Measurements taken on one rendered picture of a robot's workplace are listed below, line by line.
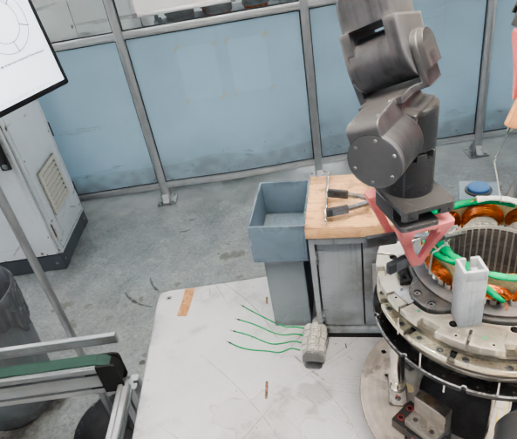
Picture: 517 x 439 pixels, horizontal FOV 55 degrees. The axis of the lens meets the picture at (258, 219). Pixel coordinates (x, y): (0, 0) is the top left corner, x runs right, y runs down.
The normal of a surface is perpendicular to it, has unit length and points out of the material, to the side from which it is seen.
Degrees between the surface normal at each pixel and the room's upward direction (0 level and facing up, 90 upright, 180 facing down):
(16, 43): 83
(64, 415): 0
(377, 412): 0
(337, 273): 90
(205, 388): 0
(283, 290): 90
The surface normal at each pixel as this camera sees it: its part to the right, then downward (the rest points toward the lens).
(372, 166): -0.56, 0.52
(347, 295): -0.14, 0.57
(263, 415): -0.15, -0.82
